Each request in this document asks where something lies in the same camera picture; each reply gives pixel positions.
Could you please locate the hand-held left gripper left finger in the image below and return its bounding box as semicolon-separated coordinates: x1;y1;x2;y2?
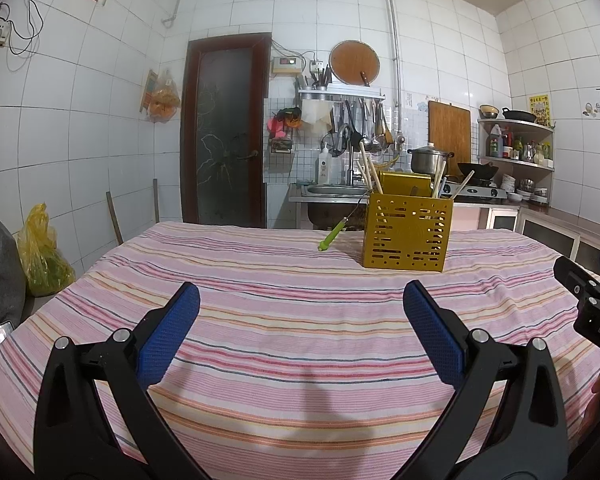
32;281;203;480

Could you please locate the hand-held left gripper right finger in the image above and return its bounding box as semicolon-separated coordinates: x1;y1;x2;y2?
402;280;570;480

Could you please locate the yellow perforated utensil holder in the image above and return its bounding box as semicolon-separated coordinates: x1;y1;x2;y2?
362;171;455;273

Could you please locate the green handled metal utensil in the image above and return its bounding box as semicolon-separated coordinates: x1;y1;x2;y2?
317;194;371;252

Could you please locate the row of hanging kitchen utensils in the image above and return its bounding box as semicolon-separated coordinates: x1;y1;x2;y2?
327;99;396;156

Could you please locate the metal cup of dark utensils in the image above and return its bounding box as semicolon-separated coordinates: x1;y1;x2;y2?
305;67;333;91

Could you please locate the kitchen counter cabinet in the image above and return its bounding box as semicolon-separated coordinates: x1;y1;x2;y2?
450;200;600;281

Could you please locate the pink striped tablecloth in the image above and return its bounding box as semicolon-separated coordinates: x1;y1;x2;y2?
0;220;600;480

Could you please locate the stack of white bowls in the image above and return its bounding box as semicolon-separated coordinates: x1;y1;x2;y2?
500;174;551;203

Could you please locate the white corner shelf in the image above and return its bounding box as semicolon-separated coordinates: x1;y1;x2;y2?
477;117;556;201

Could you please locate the steel gas stove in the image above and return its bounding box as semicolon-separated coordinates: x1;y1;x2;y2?
440;180;510;203

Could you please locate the row of condiment bottles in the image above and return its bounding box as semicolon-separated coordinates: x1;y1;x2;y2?
502;132;553;167

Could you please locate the black wok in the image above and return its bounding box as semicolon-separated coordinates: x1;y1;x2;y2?
456;161;501;181

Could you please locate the yellow plastic bag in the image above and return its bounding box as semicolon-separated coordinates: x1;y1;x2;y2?
15;203;77;297

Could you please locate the black pan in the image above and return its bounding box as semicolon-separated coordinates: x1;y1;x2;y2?
500;107;538;123

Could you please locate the steel pot with lid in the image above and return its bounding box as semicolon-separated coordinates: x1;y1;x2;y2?
406;142;455;175

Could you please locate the steel sink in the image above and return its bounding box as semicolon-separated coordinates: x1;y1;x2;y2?
289;182;371;206

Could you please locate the metal faucet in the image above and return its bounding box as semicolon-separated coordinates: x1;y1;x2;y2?
330;124;361;186

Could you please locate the rectangular wooden cutting board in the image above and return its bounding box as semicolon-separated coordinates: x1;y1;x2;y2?
427;100;473;163

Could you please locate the white soap dispenser bottle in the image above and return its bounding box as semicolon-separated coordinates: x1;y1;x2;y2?
316;142;333;186

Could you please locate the brown door with frosted glass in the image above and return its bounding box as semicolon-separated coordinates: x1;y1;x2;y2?
180;33;272;229

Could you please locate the orange hanging plastic bag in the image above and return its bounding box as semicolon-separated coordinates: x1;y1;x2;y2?
147;69;182;123

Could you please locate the pink hanging cloth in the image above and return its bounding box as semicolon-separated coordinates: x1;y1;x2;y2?
267;107;301;138

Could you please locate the white hanging cloth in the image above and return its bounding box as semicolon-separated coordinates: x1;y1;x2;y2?
300;100;333;126

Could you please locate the round wooden chopping board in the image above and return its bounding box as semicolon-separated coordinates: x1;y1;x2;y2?
329;40;382;86

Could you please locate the red digital display box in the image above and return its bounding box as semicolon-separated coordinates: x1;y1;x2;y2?
271;55;303;77

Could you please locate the yellow wall poster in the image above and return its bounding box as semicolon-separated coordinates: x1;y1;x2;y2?
528;94;552;126

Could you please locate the wire grid wall rack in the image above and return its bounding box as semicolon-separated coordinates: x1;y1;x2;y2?
266;105;301;156

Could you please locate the metal wall rack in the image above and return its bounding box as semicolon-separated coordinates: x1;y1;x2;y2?
296;84;387;103

